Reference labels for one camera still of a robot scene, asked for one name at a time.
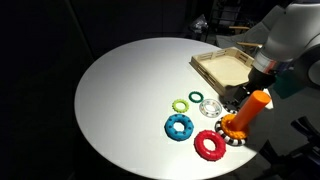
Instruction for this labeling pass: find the blue bumpy ring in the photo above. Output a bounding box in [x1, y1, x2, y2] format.
[163, 113, 195, 142]

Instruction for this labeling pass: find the small lime green ring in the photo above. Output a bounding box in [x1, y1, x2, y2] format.
[171, 98, 191, 114]

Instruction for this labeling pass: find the orange peg ring holder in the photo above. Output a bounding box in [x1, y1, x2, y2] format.
[229, 89, 272, 133]

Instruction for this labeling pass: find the small black and white ring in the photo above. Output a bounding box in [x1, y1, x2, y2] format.
[222, 103, 239, 115]

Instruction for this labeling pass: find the clear transparent ring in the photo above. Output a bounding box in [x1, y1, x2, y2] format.
[198, 98, 224, 119]

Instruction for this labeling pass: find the red bumpy ring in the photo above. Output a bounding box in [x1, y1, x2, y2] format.
[193, 129, 227, 162]

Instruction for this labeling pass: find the wooden chair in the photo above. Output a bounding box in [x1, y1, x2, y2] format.
[228, 23, 265, 49]

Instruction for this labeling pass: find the light wooden tray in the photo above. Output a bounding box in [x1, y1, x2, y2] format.
[189, 46, 256, 98]

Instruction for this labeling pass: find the small teal ring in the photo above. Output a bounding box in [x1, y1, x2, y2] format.
[187, 90, 205, 104]

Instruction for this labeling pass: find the large black and white ring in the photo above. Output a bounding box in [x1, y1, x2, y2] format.
[214, 116, 248, 147]

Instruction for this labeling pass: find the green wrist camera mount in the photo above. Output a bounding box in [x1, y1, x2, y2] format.
[272, 70, 305, 100]

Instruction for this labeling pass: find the orange bumpy ring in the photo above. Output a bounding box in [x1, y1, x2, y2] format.
[220, 113, 250, 141]

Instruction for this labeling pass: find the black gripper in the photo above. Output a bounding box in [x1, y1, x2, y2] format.
[233, 65, 278, 105]

